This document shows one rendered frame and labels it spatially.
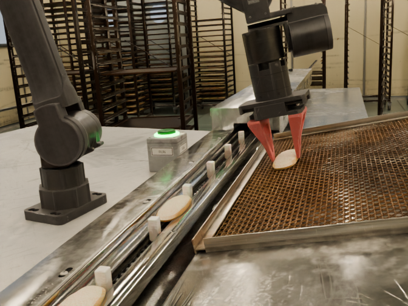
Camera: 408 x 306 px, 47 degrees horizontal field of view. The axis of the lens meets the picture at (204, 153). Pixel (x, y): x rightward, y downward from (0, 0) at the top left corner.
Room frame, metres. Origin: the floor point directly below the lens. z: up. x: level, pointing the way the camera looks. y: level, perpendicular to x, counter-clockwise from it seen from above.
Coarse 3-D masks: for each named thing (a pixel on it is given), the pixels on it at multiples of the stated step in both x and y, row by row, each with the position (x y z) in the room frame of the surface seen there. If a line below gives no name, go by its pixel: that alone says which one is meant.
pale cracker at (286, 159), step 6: (288, 150) 0.74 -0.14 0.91; (294, 150) 0.74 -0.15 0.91; (282, 156) 0.71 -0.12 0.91; (288, 156) 0.70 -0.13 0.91; (294, 156) 0.70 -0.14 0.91; (276, 162) 0.68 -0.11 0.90; (282, 162) 0.67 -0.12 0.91; (288, 162) 0.67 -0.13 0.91; (294, 162) 0.68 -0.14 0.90; (276, 168) 0.67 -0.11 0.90; (282, 168) 0.66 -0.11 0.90
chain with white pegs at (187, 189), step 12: (240, 132) 1.10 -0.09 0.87; (228, 144) 0.97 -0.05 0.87; (228, 156) 0.97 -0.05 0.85; (216, 168) 0.89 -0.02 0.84; (204, 180) 0.82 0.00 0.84; (156, 216) 0.58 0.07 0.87; (156, 228) 0.57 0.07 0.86; (96, 276) 0.43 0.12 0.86; (108, 276) 0.44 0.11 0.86; (120, 276) 0.48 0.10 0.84; (108, 288) 0.43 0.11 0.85
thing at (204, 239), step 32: (320, 128) 0.88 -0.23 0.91; (352, 128) 0.85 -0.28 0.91; (256, 160) 0.75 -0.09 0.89; (320, 160) 0.67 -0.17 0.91; (352, 160) 0.63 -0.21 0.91; (384, 160) 0.60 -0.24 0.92; (256, 192) 0.58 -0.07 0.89; (288, 192) 0.55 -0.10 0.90; (320, 192) 0.52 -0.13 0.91; (352, 192) 0.50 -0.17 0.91; (224, 224) 0.49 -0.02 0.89; (288, 224) 0.45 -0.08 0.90; (352, 224) 0.38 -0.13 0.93; (384, 224) 0.38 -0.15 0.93
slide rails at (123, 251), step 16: (224, 144) 1.06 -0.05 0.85; (240, 144) 1.05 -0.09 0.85; (208, 160) 0.93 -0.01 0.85; (192, 176) 0.82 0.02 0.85; (176, 192) 0.73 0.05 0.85; (144, 224) 0.60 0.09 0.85; (176, 224) 0.59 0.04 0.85; (128, 240) 0.55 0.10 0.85; (160, 240) 0.54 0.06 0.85; (112, 256) 0.51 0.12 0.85; (144, 256) 0.50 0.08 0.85; (112, 272) 0.47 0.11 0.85; (128, 272) 0.47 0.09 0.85; (80, 288) 0.44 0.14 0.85; (112, 288) 0.43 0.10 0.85
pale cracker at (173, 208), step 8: (168, 200) 0.67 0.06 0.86; (176, 200) 0.66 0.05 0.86; (184, 200) 0.66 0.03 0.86; (160, 208) 0.64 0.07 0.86; (168, 208) 0.63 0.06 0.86; (176, 208) 0.63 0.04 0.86; (184, 208) 0.64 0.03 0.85; (160, 216) 0.61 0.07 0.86; (168, 216) 0.61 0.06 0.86; (176, 216) 0.62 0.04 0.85
